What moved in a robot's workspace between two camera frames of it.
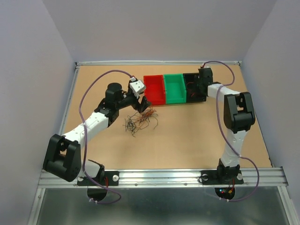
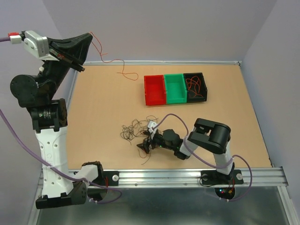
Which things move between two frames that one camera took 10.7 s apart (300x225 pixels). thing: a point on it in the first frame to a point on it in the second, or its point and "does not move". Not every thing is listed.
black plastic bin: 196,88 does not move
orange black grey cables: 139,121 to 136,127
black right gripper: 199,92 to 144,146
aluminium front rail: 269,177 does not move
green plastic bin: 175,89 does not move
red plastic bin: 154,88 does not move
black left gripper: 140,107 to 75,48
